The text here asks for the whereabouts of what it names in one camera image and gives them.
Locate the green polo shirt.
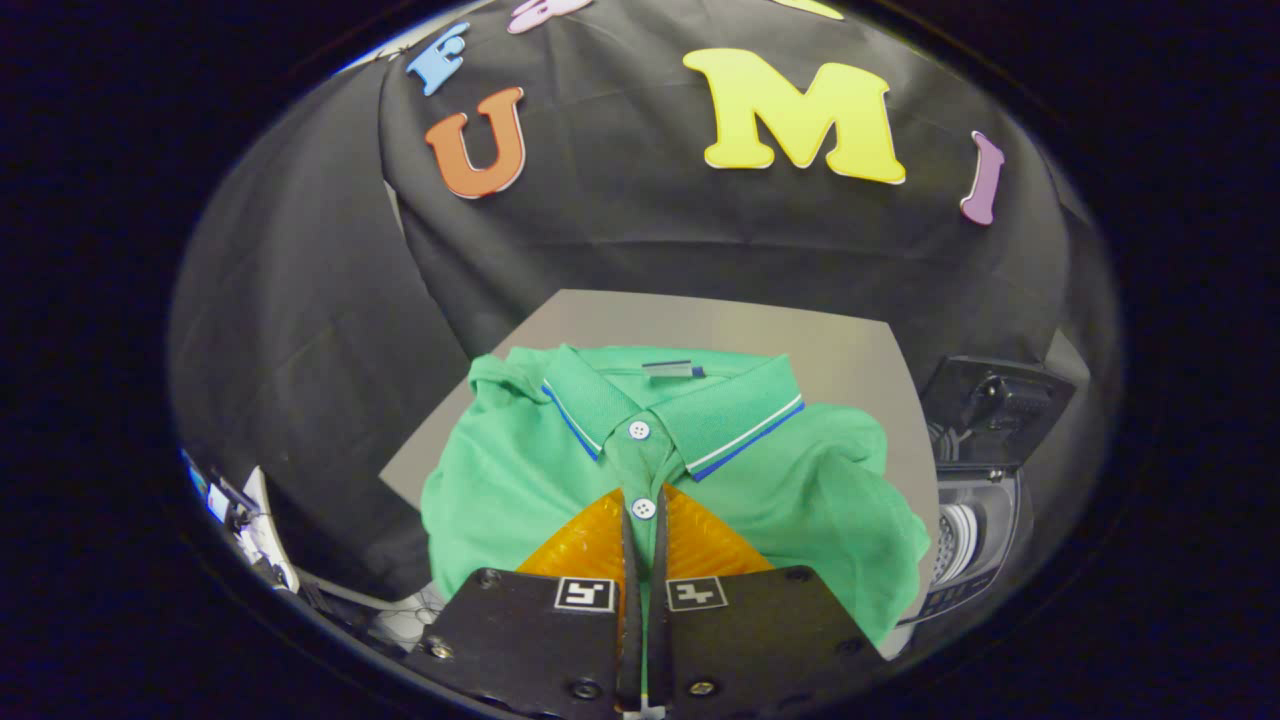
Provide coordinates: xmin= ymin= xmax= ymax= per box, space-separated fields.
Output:
xmin=420 ymin=343 xmax=932 ymax=701

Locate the dark washing machine lid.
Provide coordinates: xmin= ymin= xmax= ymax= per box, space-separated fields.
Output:
xmin=920 ymin=355 xmax=1077 ymax=472

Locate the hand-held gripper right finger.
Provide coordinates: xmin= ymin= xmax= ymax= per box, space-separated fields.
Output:
xmin=645 ymin=484 xmax=887 ymax=717

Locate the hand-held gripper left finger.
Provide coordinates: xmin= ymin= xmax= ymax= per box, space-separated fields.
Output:
xmin=405 ymin=488 xmax=646 ymax=717

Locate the grey cabinet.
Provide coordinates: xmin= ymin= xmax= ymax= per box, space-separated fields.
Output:
xmin=378 ymin=289 xmax=942 ymax=626

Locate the white and blue equipment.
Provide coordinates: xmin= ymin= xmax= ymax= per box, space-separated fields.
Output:
xmin=180 ymin=448 xmax=301 ymax=597

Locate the grey washing machine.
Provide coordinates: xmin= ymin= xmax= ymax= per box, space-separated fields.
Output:
xmin=897 ymin=330 xmax=1093 ymax=631

